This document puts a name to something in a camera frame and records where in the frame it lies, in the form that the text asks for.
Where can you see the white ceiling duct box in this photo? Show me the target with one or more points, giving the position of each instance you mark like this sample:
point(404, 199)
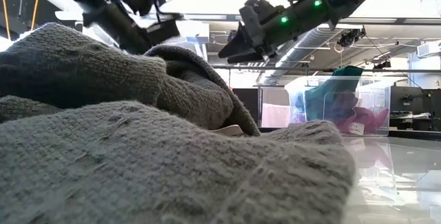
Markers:
point(196, 31)

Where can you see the dark green towel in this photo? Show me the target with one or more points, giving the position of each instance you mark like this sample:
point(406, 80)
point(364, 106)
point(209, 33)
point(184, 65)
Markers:
point(330, 93)

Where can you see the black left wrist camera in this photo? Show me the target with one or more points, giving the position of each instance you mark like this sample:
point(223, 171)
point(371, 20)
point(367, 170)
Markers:
point(162, 31)

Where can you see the black cabinet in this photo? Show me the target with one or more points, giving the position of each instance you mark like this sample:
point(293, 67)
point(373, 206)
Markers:
point(245, 107)

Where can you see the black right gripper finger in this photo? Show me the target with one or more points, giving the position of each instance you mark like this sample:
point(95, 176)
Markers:
point(246, 58)
point(234, 46)

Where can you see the magenta towel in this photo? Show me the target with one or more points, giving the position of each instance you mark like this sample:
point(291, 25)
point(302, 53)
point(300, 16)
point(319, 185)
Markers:
point(372, 119)

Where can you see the dark office desks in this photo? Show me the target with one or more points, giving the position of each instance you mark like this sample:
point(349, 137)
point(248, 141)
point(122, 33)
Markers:
point(413, 107)

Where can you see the clear plastic bin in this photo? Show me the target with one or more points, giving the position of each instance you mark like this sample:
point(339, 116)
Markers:
point(379, 96)

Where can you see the white partition panel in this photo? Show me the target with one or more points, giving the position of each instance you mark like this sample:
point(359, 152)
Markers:
point(275, 110)

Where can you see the white wall air unit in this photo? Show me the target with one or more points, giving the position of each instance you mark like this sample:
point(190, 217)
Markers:
point(429, 49)

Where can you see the black ceiling fixture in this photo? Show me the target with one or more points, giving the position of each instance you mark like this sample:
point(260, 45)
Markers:
point(381, 64)
point(351, 37)

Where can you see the olive grey towel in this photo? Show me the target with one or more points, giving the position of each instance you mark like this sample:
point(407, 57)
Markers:
point(138, 169)

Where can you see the silver corrugated ceiling duct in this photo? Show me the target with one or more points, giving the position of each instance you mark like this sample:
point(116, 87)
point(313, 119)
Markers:
point(303, 45)

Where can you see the purple towel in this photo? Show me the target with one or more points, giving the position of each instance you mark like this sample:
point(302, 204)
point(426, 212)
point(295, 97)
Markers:
point(344, 108)

